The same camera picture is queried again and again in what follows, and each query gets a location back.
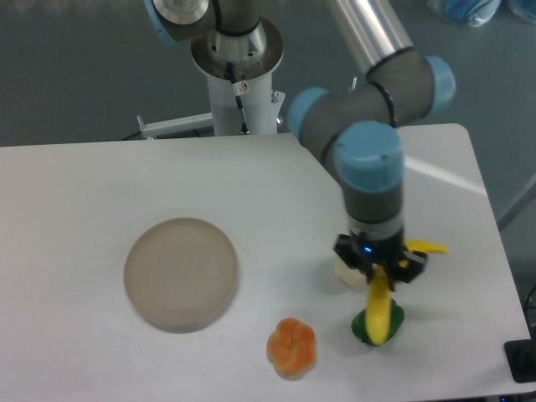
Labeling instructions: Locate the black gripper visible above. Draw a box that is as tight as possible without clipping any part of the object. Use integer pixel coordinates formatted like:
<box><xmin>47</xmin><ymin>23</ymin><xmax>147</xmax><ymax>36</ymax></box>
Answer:
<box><xmin>333</xmin><ymin>229</ymin><xmax>428</xmax><ymax>291</ymax></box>

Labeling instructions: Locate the yellow banana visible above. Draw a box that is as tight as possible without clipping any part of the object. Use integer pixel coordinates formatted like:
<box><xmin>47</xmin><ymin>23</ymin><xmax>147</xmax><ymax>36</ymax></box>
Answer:
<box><xmin>365</xmin><ymin>240</ymin><xmax>448</xmax><ymax>347</ymax></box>

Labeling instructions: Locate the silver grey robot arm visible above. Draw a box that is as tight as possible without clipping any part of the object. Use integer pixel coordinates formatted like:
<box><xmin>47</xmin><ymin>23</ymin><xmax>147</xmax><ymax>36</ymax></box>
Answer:
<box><xmin>146</xmin><ymin>1</ymin><xmax>456</xmax><ymax>290</ymax></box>

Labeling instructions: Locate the beige round plate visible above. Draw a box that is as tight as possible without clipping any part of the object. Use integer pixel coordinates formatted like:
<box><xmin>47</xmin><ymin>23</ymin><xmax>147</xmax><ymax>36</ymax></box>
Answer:
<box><xmin>123</xmin><ymin>218</ymin><xmax>240</xmax><ymax>333</ymax></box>

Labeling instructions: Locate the white pear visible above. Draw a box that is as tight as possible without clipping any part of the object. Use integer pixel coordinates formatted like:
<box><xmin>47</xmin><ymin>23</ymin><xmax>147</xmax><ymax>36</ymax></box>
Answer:
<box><xmin>334</xmin><ymin>258</ymin><xmax>368</xmax><ymax>289</ymax></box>

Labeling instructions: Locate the green bell pepper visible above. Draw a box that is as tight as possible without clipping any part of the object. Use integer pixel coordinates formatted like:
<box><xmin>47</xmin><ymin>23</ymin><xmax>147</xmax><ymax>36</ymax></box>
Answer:
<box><xmin>351</xmin><ymin>299</ymin><xmax>405</xmax><ymax>347</ymax></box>

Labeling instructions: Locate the orange knotted bread roll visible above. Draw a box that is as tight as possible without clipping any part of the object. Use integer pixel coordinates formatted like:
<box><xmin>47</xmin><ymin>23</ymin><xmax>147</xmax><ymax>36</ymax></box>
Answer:
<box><xmin>265</xmin><ymin>317</ymin><xmax>317</xmax><ymax>379</ymax></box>

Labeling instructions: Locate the black device at edge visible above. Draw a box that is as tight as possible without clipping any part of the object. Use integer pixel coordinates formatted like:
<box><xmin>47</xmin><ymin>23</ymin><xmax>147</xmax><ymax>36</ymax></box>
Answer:
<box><xmin>503</xmin><ymin>339</ymin><xmax>535</xmax><ymax>384</ymax></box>

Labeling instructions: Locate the blue plastic bag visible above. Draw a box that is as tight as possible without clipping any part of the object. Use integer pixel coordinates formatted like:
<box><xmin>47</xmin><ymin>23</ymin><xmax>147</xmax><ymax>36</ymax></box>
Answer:
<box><xmin>426</xmin><ymin>0</ymin><xmax>501</xmax><ymax>28</ymax></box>

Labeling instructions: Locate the clear plastic bag corner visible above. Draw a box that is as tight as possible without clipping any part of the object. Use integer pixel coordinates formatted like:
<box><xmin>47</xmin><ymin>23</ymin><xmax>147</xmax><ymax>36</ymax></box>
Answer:
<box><xmin>507</xmin><ymin>0</ymin><xmax>536</xmax><ymax>23</ymax></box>

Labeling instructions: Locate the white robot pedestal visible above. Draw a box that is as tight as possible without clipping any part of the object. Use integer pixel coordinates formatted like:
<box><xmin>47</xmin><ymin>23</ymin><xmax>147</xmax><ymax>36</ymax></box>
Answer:
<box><xmin>191</xmin><ymin>18</ymin><xmax>286</xmax><ymax>137</ymax></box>

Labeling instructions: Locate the white bracket bar left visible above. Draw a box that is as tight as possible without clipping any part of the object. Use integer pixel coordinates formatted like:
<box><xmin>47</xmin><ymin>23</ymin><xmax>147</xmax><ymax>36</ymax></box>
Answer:
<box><xmin>137</xmin><ymin>112</ymin><xmax>213</xmax><ymax>139</ymax></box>

